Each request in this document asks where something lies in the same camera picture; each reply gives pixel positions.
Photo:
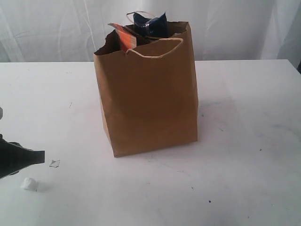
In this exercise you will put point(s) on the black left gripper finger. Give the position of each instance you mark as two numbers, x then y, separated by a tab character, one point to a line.
14	157

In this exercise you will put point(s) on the white marshmallow bottom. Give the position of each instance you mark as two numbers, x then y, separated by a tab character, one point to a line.
29	184

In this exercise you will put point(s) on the brown pouch orange label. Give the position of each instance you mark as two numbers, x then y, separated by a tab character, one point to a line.
128	38

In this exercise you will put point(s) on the long pasta packet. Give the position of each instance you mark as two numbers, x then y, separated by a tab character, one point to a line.
151	28

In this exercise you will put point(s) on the brown paper bag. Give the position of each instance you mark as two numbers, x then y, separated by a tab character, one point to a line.
149	94

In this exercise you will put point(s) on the small clear wrapper scrap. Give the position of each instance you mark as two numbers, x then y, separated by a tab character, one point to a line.
54	164

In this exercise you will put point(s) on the white backdrop curtain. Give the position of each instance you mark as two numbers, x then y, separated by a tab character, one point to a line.
71	30

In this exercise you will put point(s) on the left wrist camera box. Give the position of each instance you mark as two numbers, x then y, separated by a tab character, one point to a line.
1	113

